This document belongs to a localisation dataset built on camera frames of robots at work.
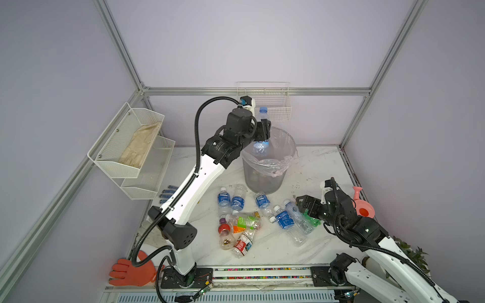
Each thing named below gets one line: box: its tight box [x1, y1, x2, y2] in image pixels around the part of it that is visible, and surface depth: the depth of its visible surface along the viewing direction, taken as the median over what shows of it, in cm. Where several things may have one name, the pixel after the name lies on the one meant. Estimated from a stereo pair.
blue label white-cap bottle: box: [273, 205, 306, 247], surface depth 87 cm
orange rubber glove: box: [108, 250, 156, 286], surface depth 75 cm
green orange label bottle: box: [225, 211, 263, 234], surface depth 82 cm
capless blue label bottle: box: [231, 183, 248, 215], surface depth 93 cm
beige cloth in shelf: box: [118, 121, 162, 168], surface depth 81 cm
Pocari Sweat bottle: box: [254, 191, 277, 224], surface depth 92 cm
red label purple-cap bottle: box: [217, 217, 235, 250], surface depth 85 cm
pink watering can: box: [352, 186, 376, 219], surface depth 82 cm
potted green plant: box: [392, 235, 432, 280], surface depth 65 cm
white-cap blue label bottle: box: [217, 186, 232, 217], surface depth 92 cm
